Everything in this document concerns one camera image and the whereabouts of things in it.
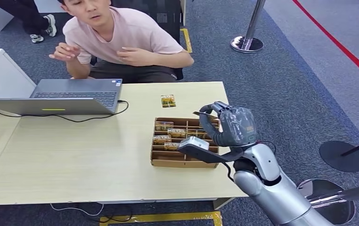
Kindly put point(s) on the person's left hand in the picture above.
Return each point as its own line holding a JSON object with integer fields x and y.
{"x": 134, "y": 56}

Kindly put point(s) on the person's right hand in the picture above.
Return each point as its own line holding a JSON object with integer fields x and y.
{"x": 64, "y": 52}

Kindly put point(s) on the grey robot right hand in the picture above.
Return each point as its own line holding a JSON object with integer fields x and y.
{"x": 237, "y": 126}

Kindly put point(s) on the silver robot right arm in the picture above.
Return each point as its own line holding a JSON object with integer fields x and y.
{"x": 279, "y": 193}

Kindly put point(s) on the person's left forearm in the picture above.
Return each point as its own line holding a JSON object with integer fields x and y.
{"x": 173, "y": 59}

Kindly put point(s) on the person's right forearm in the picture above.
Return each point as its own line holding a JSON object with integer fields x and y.
{"x": 77, "y": 69}

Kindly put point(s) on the person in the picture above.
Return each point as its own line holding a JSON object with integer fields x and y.
{"x": 129, "y": 34}
{"x": 26, "y": 15}

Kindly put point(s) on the cardboard divider card box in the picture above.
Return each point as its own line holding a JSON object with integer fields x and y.
{"x": 166, "y": 160}

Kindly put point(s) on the grey laptop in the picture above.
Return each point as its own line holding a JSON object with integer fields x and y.
{"x": 73, "y": 93}

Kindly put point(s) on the black office chair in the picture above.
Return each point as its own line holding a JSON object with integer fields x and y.
{"x": 166, "y": 18}

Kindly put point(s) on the yellow floor tape strip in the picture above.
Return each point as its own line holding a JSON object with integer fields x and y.
{"x": 186, "y": 40}

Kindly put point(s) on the white cabinet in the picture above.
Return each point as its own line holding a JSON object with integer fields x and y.
{"x": 1, "y": 75}

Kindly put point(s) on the white table leg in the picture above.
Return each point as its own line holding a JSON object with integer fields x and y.
{"x": 221, "y": 203}

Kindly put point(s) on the chrome stanchion round base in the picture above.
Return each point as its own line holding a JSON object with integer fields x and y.
{"x": 248, "y": 39}

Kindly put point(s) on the black stanchion flat base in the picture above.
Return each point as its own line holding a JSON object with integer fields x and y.
{"x": 338, "y": 157}

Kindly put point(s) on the yellow floor tape corner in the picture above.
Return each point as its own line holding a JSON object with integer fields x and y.
{"x": 166, "y": 217}

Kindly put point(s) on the chrome stanchion mirror base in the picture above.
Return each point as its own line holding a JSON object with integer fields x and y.
{"x": 335, "y": 206}

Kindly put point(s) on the red floor tape line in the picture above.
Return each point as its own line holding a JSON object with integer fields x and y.
{"x": 341, "y": 46}

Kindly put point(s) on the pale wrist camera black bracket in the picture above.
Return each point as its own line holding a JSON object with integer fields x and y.
{"x": 198, "y": 149}

